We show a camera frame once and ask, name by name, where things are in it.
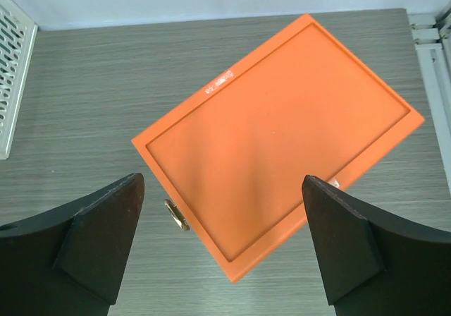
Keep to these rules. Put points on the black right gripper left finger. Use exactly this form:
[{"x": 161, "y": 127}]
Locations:
[{"x": 70, "y": 260}]

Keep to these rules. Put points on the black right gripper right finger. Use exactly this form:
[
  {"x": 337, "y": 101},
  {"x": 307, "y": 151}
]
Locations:
[{"x": 373, "y": 262}]

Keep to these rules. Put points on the orange drawer box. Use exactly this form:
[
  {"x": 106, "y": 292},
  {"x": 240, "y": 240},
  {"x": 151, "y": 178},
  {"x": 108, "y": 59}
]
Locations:
[{"x": 233, "y": 156}]

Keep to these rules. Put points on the white mesh file organizer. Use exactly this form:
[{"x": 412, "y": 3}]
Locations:
[{"x": 18, "y": 33}]

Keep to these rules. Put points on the aluminium frame rail right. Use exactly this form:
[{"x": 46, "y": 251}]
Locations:
[{"x": 431, "y": 35}]

